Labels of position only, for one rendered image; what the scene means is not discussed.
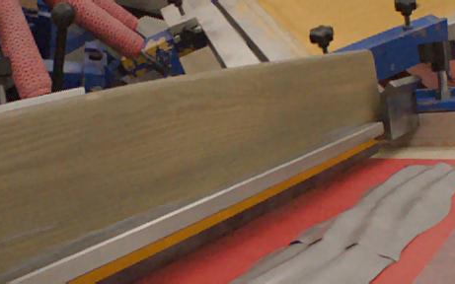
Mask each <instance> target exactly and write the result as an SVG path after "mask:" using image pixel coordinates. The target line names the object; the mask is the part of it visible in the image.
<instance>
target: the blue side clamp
mask: <svg viewBox="0 0 455 284"><path fill-rule="evenodd" d="M447 89H448V90H449V89H451V90H453V98H451V99H447V100H436V99H435V93H434V92H435V91H439V89H433V88H430V89H423V90H416V98H417V110H418V112H421V111H428V112H432V111H444V110H451V111H454V110H455V87H453V88H449V87H447Z"/></svg>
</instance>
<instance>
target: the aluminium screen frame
mask: <svg viewBox="0 0 455 284"><path fill-rule="evenodd" d="M418 120H419V126H418V127H416V128H415V129H413V130H411V131H409V132H407V133H406V134H404V135H402V136H400V137H398V138H396V139H395V138H394V139H393V140H378V143H379V147H385V148H387V147H428V146H449V147H455V110H454V111H451V110H444V111H432V112H428V111H421V112H419V113H418Z"/></svg>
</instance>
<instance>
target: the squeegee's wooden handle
mask: <svg viewBox="0 0 455 284"><path fill-rule="evenodd" d="M371 122H383V117H382V114H381V106H380V92H379V85H378V81H377V78H376V70H375V63H374V55H373V54H372V53H371V51H370V50H368V49H361V50H356V51H343V52H337V53H332V54H319V55H313V56H305V57H299V58H292V59H280V60H273V61H268V62H261V63H254V64H248V65H242V66H234V67H228V68H221V69H215V70H208V71H201V72H199V73H195V74H189V75H183V76H177V77H169V78H163V79H157V80H153V81H150V82H144V83H138V84H131V85H125V86H120V87H119V88H113V89H107V90H100V91H96V92H93V93H90V94H83V95H78V96H72V97H68V98H66V99H61V100H54V101H49V102H44V103H43V104H38V105H33V106H23V107H21V108H18V109H13V110H7V111H2V112H0V276H4V275H6V274H8V273H9V272H11V273H12V272H13V271H16V270H17V269H21V268H23V267H25V266H27V265H31V264H32V263H34V262H36V261H40V260H42V259H44V258H46V257H48V256H52V255H54V254H56V253H58V252H61V251H63V250H64V249H65V250H67V249H70V248H72V247H74V246H77V245H78V244H81V243H83V242H88V241H89V240H91V239H93V238H95V237H98V236H100V235H101V234H104V233H106V232H109V231H111V230H113V229H116V228H118V227H121V226H122V225H123V226H124V225H127V224H129V223H132V222H134V221H136V220H139V219H141V218H144V217H146V216H148V215H151V214H153V213H155V212H158V211H160V210H163V209H165V208H167V207H170V206H173V204H175V205H176V203H178V202H180V201H183V200H185V199H188V198H190V197H192V196H195V195H197V194H201V193H203V192H205V191H208V190H209V189H212V188H214V187H216V186H219V185H222V184H224V183H227V182H229V180H232V179H234V178H239V177H241V176H244V175H246V174H248V173H251V172H253V171H256V170H259V169H261V168H264V167H266V166H269V165H271V164H273V162H276V161H279V160H282V159H284V158H286V157H289V156H291V155H293V154H296V153H298V152H302V151H304V150H306V149H309V148H311V147H314V146H316V145H318V144H321V143H323V142H326V141H328V140H330V139H333V138H335V137H338V136H340V135H342V134H345V133H347V132H349V131H351V130H353V129H356V128H358V127H360V126H363V125H365V124H368V123H371Z"/></svg>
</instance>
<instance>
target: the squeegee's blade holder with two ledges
mask: <svg viewBox="0 0 455 284"><path fill-rule="evenodd" d="M383 133H384V125H383V122H371V123H368V124H365V125H363V126H360V127H358V128H356V129H353V130H351V131H349V132H347V133H345V134H342V135H340V136H338V137H335V138H333V139H330V140H328V141H326V142H323V143H321V144H318V145H316V146H314V147H311V148H309V149H306V150H304V151H302V152H298V153H296V154H293V155H291V156H289V157H286V158H284V159H282V160H279V161H276V162H273V164H271V165H269V166H266V167H264V168H261V169H259V170H256V171H253V172H251V173H248V174H246V175H244V176H241V177H236V178H234V179H232V180H229V182H227V183H224V184H222V185H219V186H216V187H214V188H212V189H209V190H208V191H205V192H203V193H201V194H197V195H195V196H192V197H190V198H188V199H185V200H183V201H180V202H178V203H176V205H175V204H173V206H170V207H167V208H165V209H163V210H160V211H158V212H155V213H153V214H151V215H148V216H146V217H144V218H141V219H139V220H136V221H134V222H132V223H129V224H127V225H124V226H123V225H122V226H121V227H118V228H116V229H113V230H111V231H109V232H106V233H104V234H101V235H100V236H98V237H95V238H93V239H91V240H89V241H88V242H83V243H81V244H78V245H77V246H74V247H72V248H69V249H67V250H65V249H64V250H63V251H61V252H58V253H56V254H54V255H52V256H48V257H46V258H44V259H42V260H40V261H36V262H34V263H32V264H31V265H27V266H25V267H23V268H21V269H17V270H16V271H13V272H12V273H11V272H9V273H8V274H6V275H4V276H0V284H66V283H68V282H69V281H70V282H71V281H74V280H76V279H77V278H79V277H81V276H82V277H83V276H84V275H86V274H88V273H90V272H92V271H94V270H96V269H97V270H98V269H100V268H102V267H104V266H105V265H107V264H109V263H111V262H114V261H118V260H120V259H121V258H123V257H125V256H127V255H129V254H131V253H133V252H136V251H138V250H140V249H143V248H145V247H147V246H149V245H151V244H153V243H156V242H157V243H158V242H160V241H162V240H164V239H166V238H168V237H170V236H172V235H173V234H175V233H178V232H180V231H182V230H184V229H186V228H187V227H189V226H190V225H192V224H194V223H197V222H200V221H202V220H204V219H206V218H208V217H210V216H212V215H214V214H216V213H218V212H221V211H224V210H226V209H228V208H230V207H232V206H234V205H236V204H238V203H241V202H243V201H246V199H248V198H250V197H252V196H254V195H256V194H259V193H261V192H263V191H265V190H268V189H270V188H272V187H274V186H276V185H279V184H281V183H283V182H284V181H285V180H287V179H289V178H293V177H295V176H297V175H300V174H302V173H304V172H306V171H308V170H310V169H313V168H315V167H317V166H319V165H321V164H323V163H325V162H326V161H328V160H329V159H330V158H333V157H336V156H338V155H340V154H342V153H344V152H346V151H348V150H350V149H352V148H354V147H357V146H359V145H361V144H363V143H364V142H366V141H368V140H370V139H372V138H374V137H376V136H379V135H381V134H383Z"/></svg>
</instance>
